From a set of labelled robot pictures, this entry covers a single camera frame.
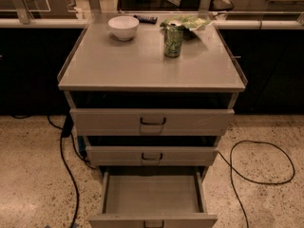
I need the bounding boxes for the grey bottom drawer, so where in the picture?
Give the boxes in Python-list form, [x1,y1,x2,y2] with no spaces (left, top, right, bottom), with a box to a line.
[89,168,218,228]

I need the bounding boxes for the grey drawer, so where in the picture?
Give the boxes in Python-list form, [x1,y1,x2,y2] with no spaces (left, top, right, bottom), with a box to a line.
[70,108,234,136]
[89,168,218,228]
[86,146,218,166]

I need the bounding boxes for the grey drawer cabinet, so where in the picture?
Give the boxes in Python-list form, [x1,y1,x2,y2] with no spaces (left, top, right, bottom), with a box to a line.
[56,12,248,182]

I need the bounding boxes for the grey top drawer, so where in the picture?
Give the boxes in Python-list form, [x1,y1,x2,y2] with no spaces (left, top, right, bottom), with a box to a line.
[70,108,234,136]

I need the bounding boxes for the grey middle drawer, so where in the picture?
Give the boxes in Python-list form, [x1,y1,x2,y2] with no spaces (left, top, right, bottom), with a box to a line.
[86,146,218,166]

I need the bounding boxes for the green soda can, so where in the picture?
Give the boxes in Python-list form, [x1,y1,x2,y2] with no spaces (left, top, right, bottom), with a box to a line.
[164,21,184,58]

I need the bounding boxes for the white bowl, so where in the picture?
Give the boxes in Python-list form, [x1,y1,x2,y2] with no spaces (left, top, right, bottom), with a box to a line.
[108,16,140,41]

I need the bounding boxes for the black remote control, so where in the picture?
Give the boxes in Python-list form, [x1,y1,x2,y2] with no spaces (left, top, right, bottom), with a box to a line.
[134,15,158,25]

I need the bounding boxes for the green chip bag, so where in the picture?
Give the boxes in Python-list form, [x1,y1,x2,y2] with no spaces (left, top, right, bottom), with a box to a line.
[160,15,211,31]

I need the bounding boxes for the black cable left floor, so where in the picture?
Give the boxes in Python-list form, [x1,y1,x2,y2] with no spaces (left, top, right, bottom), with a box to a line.
[46,114,96,228]

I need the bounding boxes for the black cable floor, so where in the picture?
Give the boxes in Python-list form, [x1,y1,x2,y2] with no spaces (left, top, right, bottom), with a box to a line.
[46,114,96,228]
[218,139,295,228]

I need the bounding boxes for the black cable right floor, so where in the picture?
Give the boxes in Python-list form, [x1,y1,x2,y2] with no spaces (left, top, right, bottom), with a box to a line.
[218,139,295,228]

